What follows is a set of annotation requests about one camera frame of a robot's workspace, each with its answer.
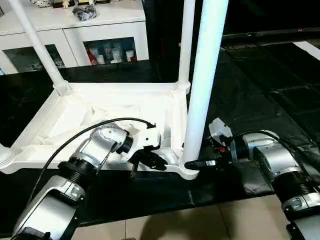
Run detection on black work mat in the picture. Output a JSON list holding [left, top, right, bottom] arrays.
[[0, 42, 320, 236]]

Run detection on red bottle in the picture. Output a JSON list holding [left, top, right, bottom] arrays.
[[87, 46, 97, 65]]

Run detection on white glass-door cabinet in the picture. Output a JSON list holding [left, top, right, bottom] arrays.
[[0, 0, 150, 75]]

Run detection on dark bundle on cabinet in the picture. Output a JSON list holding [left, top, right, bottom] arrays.
[[72, 5, 98, 22]]

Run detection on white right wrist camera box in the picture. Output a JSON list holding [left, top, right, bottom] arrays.
[[208, 118, 233, 143]]

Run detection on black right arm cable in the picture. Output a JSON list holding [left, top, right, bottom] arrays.
[[227, 130, 320, 163]]

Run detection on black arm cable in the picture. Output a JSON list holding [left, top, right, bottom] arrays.
[[27, 117, 156, 206], [227, 130, 320, 163]]

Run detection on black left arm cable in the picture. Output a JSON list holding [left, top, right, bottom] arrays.
[[27, 117, 156, 206]]

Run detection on dark metal rail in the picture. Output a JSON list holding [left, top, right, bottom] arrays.
[[220, 29, 320, 40]]

